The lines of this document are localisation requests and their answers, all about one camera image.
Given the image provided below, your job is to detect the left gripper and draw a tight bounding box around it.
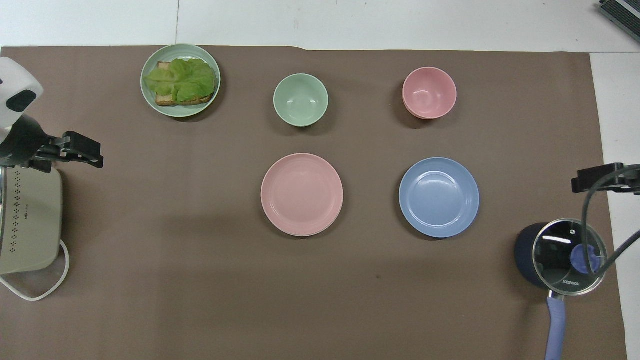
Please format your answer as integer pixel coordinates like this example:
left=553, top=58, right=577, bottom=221
left=0, top=114, right=57, bottom=174

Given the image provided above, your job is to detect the beige electric cooker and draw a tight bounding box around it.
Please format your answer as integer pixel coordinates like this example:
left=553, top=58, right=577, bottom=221
left=0, top=166, right=64, bottom=275

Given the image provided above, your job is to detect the green plate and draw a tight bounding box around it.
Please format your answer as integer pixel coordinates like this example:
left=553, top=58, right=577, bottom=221
left=140, top=43, right=222, bottom=119

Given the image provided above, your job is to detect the toast slice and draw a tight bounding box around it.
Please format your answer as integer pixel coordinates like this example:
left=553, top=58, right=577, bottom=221
left=154, top=61, right=216, bottom=107

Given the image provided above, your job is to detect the green lettuce leaf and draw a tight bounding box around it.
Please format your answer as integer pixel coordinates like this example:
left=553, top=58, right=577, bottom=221
left=144, top=58, right=217, bottom=103

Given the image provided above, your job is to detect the green bowl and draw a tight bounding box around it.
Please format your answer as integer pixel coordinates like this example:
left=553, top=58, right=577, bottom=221
left=273, top=73, right=330, bottom=128

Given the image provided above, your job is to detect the pink plate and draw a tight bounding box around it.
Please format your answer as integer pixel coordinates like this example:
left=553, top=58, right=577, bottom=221
left=260, top=152, right=345, bottom=238

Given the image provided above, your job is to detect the pink bowl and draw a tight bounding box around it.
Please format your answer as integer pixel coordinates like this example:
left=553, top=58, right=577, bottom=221
left=402, top=66, right=458, bottom=121

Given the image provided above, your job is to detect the blue plate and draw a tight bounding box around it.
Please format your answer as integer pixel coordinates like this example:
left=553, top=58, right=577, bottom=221
left=398, top=157, right=480, bottom=239

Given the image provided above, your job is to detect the glass pot lid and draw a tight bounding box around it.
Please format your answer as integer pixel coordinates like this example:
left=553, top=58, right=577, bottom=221
left=531, top=218, right=609, bottom=297

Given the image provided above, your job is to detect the dark grey ribbed object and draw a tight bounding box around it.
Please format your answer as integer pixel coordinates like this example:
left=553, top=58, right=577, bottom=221
left=599, top=0, right=640, bottom=29

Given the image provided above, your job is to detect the white cable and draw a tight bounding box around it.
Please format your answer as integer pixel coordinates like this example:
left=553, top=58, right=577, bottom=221
left=0, top=239, right=71, bottom=302

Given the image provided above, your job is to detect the dark blue pot, lavender handle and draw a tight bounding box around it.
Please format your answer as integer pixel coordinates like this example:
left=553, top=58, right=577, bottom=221
left=514, top=222, right=609, bottom=360

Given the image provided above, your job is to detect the black cable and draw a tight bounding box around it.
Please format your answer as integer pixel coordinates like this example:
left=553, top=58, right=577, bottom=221
left=581, top=165, right=640, bottom=277

